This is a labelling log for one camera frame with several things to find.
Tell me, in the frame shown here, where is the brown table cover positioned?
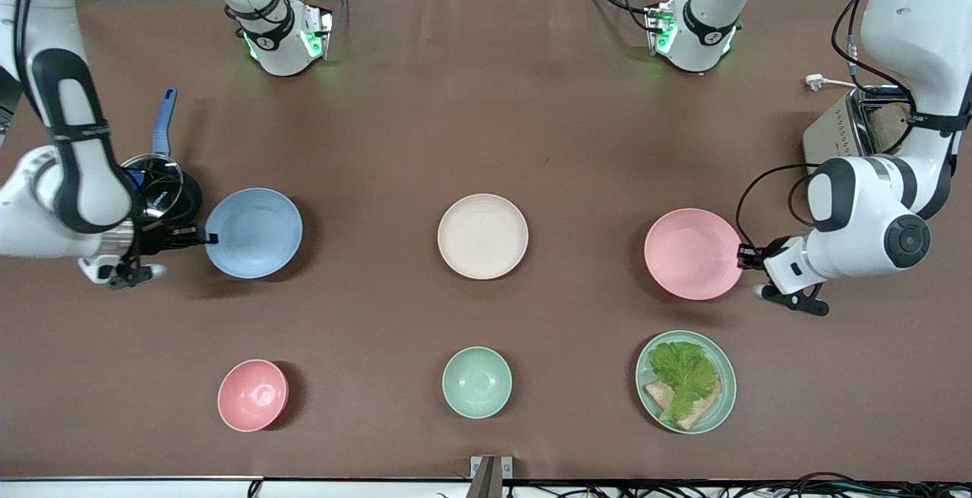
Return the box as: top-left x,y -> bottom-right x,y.
0,0 -> 972,481

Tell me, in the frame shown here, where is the flat brown bread slice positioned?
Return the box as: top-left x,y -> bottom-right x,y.
644,378 -> 722,430

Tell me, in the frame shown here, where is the white table edge strip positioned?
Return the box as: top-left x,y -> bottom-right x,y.
0,477 -> 972,498

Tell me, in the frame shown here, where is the round crusty bread slice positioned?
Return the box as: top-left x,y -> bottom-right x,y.
869,103 -> 912,154

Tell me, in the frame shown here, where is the small deep green bowl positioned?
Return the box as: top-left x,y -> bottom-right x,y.
442,346 -> 513,419

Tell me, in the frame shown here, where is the blue shallow bowl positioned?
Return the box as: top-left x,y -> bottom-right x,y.
205,188 -> 303,279

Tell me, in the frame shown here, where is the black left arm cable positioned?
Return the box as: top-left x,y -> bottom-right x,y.
734,0 -> 916,256

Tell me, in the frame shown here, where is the pink shallow bowl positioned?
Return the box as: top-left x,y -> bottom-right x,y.
644,208 -> 744,301

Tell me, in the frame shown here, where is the green plate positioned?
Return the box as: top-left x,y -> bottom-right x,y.
636,330 -> 737,435

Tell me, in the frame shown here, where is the white power plug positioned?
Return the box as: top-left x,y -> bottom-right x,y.
806,74 -> 857,93

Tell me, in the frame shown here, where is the beige shallow bowl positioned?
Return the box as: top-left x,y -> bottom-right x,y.
437,194 -> 529,280

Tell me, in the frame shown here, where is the beige and chrome toaster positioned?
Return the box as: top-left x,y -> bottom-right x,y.
803,84 -> 916,174

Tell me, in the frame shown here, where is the metal camera mount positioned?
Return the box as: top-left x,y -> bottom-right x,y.
469,455 -> 514,498

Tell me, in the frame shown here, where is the glass lid with blue knob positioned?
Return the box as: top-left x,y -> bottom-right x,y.
121,153 -> 185,219

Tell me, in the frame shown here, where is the green lettuce leaf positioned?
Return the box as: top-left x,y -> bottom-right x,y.
647,341 -> 720,423

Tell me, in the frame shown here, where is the black saucepan with blue handle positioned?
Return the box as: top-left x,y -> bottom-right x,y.
121,87 -> 204,227

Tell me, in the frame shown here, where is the small deep pink bowl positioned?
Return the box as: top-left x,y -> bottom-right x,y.
217,359 -> 289,433

